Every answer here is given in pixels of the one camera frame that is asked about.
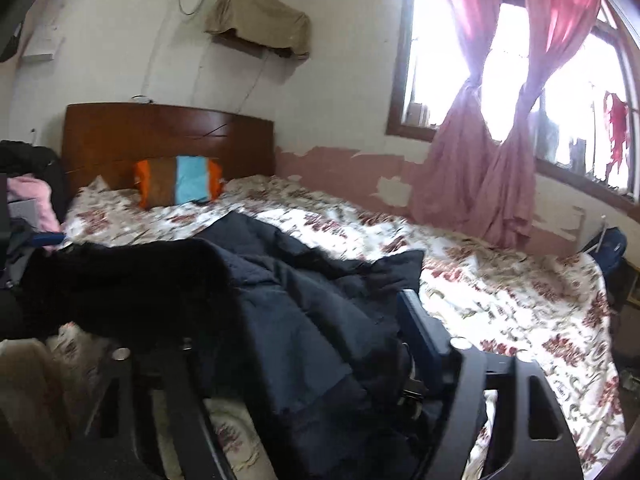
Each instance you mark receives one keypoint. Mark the cloth covered air conditioner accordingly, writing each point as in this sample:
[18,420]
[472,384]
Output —
[260,15]

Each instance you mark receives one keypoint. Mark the brown framed window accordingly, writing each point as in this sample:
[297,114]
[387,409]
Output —
[400,110]

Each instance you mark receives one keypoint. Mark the floral bedspread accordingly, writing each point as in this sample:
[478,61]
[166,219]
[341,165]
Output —
[500,300]

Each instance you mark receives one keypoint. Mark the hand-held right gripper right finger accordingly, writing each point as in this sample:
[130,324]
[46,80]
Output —
[417,325]

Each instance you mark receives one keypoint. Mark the brown wooden headboard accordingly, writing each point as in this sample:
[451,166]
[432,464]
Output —
[150,135]

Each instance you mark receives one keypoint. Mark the grey box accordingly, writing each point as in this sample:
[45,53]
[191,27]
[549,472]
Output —
[22,209]

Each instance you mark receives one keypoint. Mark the pink tied curtain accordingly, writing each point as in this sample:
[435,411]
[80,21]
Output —
[510,195]
[465,170]

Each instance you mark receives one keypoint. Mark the beige fleece blanket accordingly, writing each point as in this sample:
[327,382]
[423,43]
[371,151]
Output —
[30,385]

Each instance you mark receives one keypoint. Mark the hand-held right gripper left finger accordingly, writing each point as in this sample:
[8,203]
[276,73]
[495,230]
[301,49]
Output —
[192,425]

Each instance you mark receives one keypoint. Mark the pink fleece cloth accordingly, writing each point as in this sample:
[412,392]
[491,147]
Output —
[35,195]

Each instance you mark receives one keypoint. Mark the striped orange blue pillow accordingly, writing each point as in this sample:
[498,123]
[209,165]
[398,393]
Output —
[175,180]

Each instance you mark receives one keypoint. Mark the dark navy padded jacket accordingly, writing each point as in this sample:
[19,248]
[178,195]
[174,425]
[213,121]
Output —
[300,335]

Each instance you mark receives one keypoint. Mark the wooden shelf desk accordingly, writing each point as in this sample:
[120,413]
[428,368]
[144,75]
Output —
[631,285]

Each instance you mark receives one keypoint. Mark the blue backpack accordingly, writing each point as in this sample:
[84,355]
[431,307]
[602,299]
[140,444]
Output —
[612,247]

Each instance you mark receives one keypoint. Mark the red hanging garment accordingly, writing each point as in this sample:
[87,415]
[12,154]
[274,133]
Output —
[617,120]

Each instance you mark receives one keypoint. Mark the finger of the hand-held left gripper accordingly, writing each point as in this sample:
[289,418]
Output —
[47,239]

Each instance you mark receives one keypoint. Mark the white wall box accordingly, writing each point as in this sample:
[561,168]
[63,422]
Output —
[42,46]

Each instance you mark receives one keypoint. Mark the black garment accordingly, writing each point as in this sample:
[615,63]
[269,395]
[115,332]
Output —
[25,157]

